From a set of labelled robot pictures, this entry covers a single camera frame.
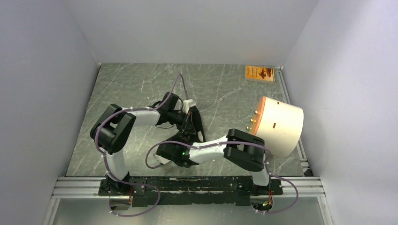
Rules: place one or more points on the aluminium frame rail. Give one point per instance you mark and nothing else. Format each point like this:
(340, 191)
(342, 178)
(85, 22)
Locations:
(88, 187)

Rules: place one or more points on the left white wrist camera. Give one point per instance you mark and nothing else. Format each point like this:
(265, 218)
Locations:
(187, 104)

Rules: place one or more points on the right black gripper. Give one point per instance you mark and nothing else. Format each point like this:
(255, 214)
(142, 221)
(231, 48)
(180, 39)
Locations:
(173, 143)

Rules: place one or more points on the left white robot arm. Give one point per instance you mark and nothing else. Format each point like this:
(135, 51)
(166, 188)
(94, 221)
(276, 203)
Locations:
(114, 126)

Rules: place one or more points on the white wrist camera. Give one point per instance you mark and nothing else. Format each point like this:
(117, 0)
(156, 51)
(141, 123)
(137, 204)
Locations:
(161, 160)
(187, 104)

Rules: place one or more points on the white cylindrical lampshade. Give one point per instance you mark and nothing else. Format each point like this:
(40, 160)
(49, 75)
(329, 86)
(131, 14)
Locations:
(279, 124)

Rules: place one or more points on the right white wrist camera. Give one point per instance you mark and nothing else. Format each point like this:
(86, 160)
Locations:
(161, 160)

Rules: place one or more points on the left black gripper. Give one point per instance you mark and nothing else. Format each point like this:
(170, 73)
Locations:
(187, 126)

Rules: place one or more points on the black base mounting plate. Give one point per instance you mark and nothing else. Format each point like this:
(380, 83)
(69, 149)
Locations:
(146, 191)

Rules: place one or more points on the orange book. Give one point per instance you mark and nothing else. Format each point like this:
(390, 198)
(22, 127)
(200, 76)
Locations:
(259, 74)

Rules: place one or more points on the black canvas shoe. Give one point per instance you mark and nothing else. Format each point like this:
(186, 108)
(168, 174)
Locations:
(187, 138)

